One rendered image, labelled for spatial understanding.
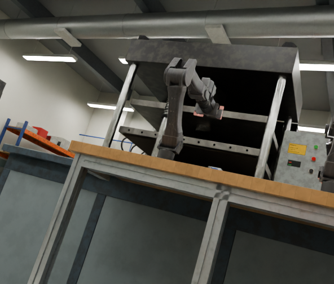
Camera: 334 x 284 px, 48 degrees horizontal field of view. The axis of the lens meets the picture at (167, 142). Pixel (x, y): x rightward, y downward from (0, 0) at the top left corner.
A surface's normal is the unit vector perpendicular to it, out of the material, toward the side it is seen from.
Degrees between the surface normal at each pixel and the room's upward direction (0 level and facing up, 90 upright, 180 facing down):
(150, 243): 90
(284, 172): 90
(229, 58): 90
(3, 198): 90
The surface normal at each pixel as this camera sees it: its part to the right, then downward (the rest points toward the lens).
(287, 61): -0.35, -0.35
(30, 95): 0.86, 0.13
